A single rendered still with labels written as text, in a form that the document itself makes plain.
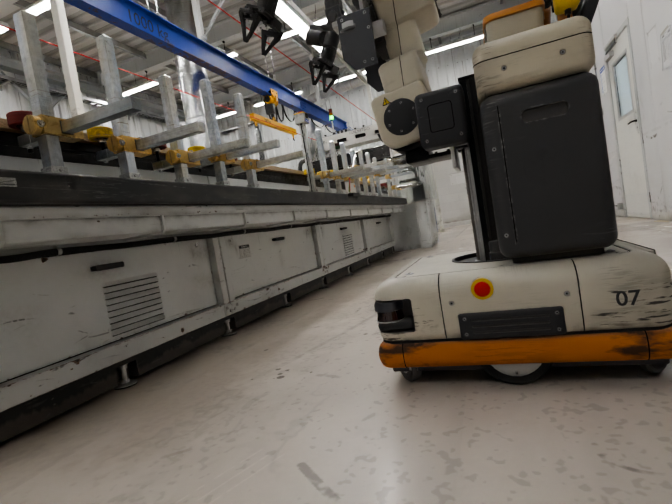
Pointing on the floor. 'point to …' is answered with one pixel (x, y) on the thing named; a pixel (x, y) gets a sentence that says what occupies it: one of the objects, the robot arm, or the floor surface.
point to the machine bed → (150, 291)
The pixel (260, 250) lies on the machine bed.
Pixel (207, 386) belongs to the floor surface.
